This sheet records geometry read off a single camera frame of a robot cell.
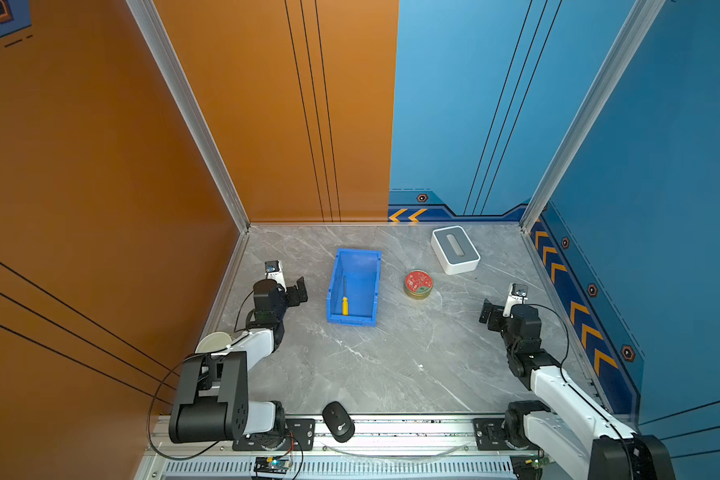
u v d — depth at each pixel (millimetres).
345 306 952
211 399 430
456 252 1054
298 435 740
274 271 776
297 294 828
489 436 725
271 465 706
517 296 737
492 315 791
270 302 674
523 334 640
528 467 704
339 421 746
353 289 1033
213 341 791
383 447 725
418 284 989
